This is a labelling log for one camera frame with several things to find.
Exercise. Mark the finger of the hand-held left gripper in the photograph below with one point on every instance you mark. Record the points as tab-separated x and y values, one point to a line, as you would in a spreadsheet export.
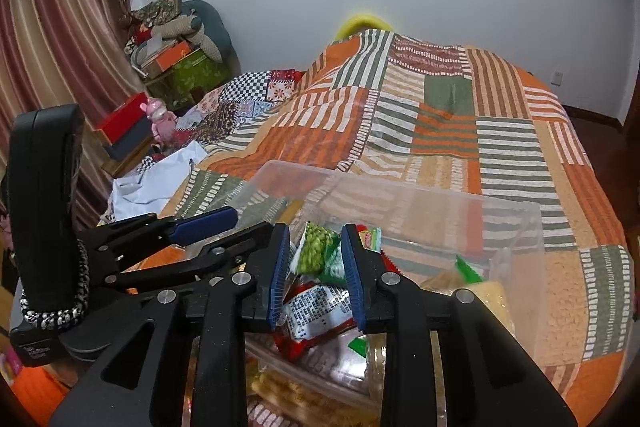
205	223
200	257

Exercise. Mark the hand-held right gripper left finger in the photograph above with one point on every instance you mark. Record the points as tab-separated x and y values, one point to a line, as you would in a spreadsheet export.
278	277

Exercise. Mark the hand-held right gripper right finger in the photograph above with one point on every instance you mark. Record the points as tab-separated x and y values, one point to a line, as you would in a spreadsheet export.
353	277

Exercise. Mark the clear plastic container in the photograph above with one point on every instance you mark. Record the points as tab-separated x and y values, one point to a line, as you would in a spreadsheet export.
430	217

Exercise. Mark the green snack packet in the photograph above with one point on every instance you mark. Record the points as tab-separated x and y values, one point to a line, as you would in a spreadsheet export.
336	269

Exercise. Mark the red yellow snack packet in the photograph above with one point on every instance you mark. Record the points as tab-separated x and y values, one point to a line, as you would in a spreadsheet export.
370	238

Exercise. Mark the green pea packet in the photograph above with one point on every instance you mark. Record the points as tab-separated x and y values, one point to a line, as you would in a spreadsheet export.
315	247

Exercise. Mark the white cloth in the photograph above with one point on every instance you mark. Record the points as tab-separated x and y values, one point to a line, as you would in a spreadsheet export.
155	179

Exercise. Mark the grey box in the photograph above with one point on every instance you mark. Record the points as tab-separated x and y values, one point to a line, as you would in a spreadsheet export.
130	146

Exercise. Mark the green edged snack bag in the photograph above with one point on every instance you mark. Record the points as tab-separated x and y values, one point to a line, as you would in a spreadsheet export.
465	272

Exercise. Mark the pink rabbit figure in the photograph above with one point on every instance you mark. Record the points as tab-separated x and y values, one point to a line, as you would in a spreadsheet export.
160	119

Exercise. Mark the yellow stick snack pack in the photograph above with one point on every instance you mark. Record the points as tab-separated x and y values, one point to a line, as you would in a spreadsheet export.
295	394

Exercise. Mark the red box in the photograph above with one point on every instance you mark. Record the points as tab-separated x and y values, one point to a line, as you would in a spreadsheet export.
122	117

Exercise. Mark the checkered patchwork quilt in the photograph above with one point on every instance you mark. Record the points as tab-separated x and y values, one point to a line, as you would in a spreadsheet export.
240	102

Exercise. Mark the clear wrapped cake pack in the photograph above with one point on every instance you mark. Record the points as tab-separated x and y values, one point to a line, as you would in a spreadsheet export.
495	307

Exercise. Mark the orange box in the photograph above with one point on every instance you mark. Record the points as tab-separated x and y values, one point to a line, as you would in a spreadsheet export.
170	56

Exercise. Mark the striped curtain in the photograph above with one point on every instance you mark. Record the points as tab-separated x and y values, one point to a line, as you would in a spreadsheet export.
55	32

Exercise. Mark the grey plush toy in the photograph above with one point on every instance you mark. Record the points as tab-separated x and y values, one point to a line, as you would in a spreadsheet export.
185	29

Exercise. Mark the floral cloth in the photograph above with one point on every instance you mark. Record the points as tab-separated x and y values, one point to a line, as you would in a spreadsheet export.
157	9

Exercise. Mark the yellow curved object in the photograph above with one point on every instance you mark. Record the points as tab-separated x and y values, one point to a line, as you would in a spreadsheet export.
360	23

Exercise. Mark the white wall socket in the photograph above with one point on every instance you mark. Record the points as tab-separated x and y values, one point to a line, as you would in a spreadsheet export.
556	78

